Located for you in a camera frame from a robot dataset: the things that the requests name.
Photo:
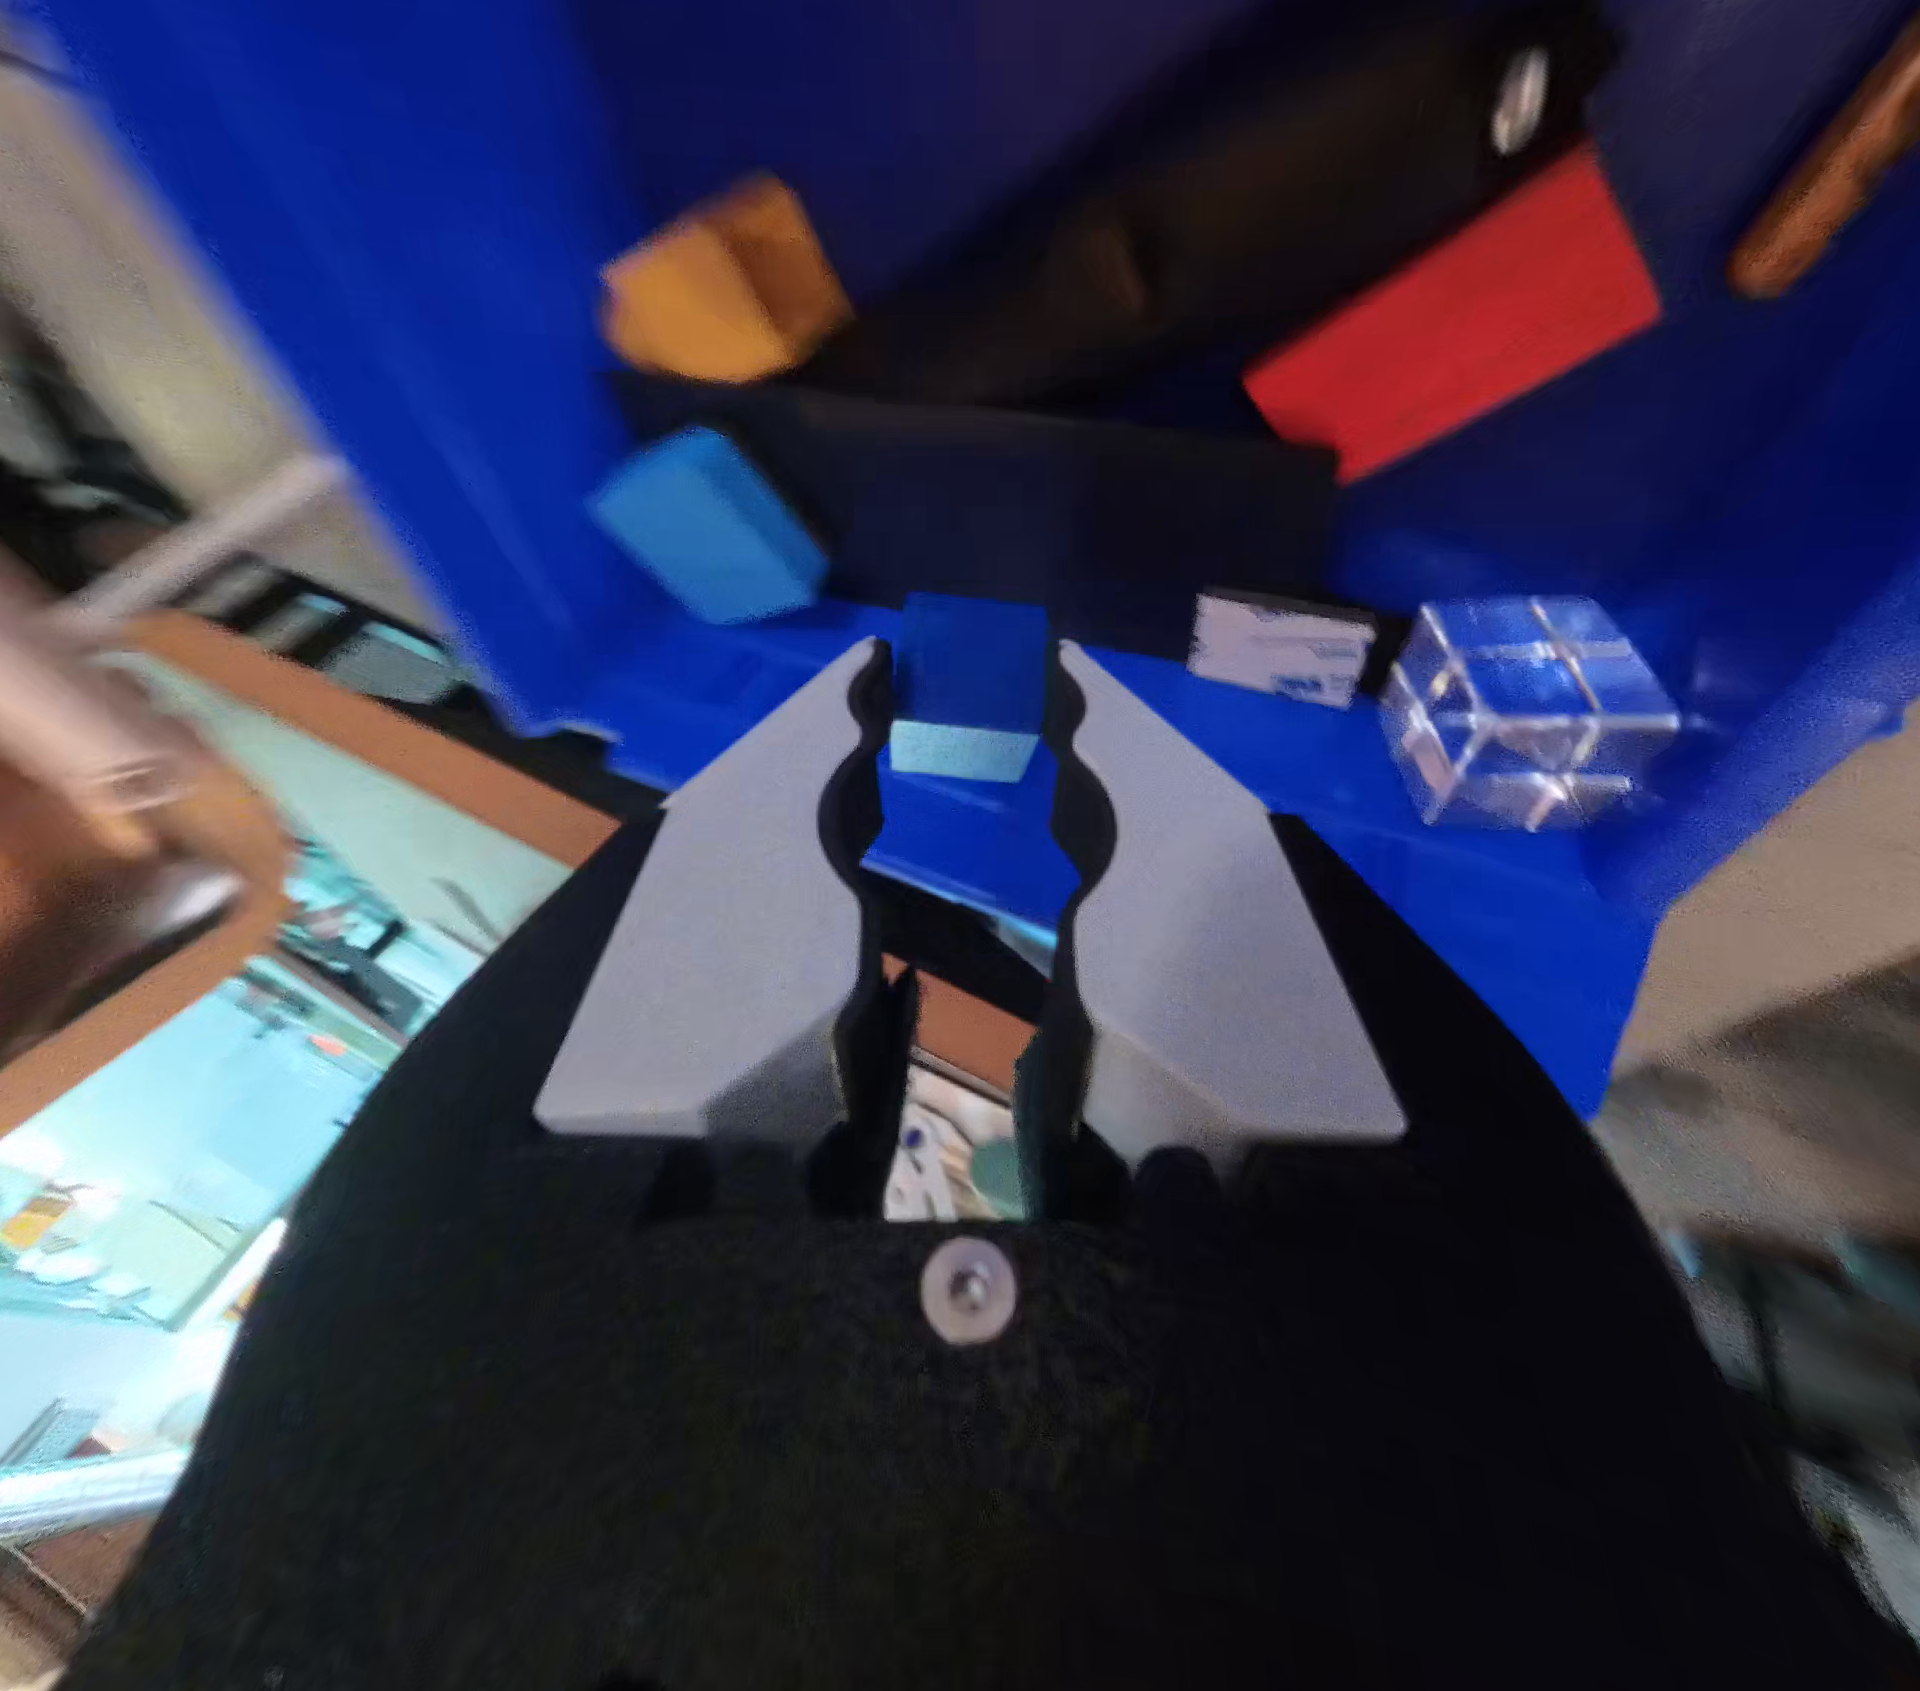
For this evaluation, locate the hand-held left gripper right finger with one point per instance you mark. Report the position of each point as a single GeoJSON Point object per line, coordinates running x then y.
{"type": "Point", "coordinates": [1215, 973]}

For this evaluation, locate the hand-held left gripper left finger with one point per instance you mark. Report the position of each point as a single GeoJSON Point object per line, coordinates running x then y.
{"type": "Point", "coordinates": [691, 973]}

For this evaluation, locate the dark blue foam cube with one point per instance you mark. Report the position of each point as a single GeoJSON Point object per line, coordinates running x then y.
{"type": "Point", "coordinates": [968, 672]}

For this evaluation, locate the orange yellow block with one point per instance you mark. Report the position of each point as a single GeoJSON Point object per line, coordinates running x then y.
{"type": "Point", "coordinates": [720, 289]}

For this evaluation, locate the black remote control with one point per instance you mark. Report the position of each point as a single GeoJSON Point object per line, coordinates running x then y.
{"type": "Point", "coordinates": [1201, 222]}

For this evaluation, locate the blue plastic bin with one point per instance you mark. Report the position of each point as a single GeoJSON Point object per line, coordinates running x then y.
{"type": "Point", "coordinates": [376, 72]}

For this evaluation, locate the small white black card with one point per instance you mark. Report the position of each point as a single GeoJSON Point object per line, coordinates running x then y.
{"type": "Point", "coordinates": [1275, 650]}

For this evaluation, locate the clear acrylic cube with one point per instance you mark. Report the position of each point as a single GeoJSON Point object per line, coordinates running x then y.
{"type": "Point", "coordinates": [1516, 701]}

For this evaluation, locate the light blue block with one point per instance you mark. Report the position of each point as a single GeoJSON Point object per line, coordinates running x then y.
{"type": "Point", "coordinates": [704, 521]}

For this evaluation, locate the clipboard on white stand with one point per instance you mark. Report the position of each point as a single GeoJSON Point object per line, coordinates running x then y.
{"type": "Point", "coordinates": [180, 1121]}

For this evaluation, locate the white mirror stand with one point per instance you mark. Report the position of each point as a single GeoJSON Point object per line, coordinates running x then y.
{"type": "Point", "coordinates": [225, 529]}

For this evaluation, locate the red block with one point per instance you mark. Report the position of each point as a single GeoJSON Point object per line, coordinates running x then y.
{"type": "Point", "coordinates": [1455, 328]}

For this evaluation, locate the brown wooden stick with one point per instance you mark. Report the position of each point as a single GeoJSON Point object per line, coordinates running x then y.
{"type": "Point", "coordinates": [1823, 177]}

